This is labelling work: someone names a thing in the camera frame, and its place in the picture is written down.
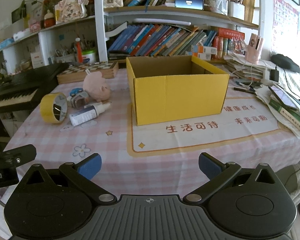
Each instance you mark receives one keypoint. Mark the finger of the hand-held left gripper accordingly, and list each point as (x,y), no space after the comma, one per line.
(20,153)

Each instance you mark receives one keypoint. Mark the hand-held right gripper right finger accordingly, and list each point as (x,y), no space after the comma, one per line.
(210,166)

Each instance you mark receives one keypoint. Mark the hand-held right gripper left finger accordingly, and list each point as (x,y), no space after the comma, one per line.
(90,166)

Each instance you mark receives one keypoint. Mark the small white dropper bottle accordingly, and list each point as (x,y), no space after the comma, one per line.
(83,116)

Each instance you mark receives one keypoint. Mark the yellow cardboard box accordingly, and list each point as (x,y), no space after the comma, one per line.
(177,100)

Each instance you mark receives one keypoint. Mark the blue plastic packet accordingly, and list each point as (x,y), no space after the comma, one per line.
(76,90)

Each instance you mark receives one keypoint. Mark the pink plush pig toy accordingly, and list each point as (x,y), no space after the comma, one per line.
(97,85)

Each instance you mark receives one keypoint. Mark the pink checkered desktop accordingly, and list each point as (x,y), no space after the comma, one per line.
(102,140)

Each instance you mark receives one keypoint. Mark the yellow tape roll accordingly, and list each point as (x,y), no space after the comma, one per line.
(46,107)

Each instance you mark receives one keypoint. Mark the black electronic keyboard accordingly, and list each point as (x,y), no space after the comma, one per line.
(15,97)

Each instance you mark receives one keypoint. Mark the black marker pen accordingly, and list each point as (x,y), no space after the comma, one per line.
(243,90)

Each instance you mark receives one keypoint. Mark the green book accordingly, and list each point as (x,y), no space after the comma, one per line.
(290,121)

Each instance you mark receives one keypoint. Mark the wooden chess board box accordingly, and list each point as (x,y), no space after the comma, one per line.
(90,71)

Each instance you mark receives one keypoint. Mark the white cardboard box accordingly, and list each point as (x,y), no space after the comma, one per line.
(37,60)

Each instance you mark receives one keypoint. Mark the dark smartphone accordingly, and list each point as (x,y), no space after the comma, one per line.
(282,97)

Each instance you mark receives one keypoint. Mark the stack of papers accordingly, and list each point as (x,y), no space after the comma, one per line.
(240,67)

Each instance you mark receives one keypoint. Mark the white brush container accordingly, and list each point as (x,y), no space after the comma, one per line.
(65,59)

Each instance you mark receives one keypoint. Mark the white power adapter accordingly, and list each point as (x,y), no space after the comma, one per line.
(265,76)

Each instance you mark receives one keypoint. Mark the white jar green lid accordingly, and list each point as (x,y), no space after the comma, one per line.
(89,57)

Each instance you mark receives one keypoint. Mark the orange white medicine box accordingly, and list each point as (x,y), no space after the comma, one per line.
(201,56)
(207,50)

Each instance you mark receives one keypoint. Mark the black power charger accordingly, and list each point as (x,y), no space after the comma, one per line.
(274,75)

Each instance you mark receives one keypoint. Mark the orange glue bottle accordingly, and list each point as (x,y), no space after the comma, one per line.
(79,51)

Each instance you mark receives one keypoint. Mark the black oval pouch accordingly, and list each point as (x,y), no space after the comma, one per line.
(285,62)

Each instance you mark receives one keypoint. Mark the pink box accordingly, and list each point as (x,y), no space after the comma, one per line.
(35,26)

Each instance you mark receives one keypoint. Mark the white wooden bookshelf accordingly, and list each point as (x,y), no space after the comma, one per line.
(100,30)

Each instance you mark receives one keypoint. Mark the red white doll jar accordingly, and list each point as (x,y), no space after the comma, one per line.
(49,20)

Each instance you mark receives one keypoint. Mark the row of leaning books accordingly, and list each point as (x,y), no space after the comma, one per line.
(152,40)

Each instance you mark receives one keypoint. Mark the floral house ornament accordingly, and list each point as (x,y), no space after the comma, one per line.
(70,7)

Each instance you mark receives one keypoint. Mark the white desk organizer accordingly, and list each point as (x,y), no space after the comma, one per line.
(236,11)

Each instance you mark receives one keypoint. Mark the smartphone with lit screen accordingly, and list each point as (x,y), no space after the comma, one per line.
(190,3)

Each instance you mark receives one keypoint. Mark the dark picture frame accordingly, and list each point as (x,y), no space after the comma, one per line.
(18,15)

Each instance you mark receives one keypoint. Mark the alphabet wall poster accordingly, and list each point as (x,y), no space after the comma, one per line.
(286,22)

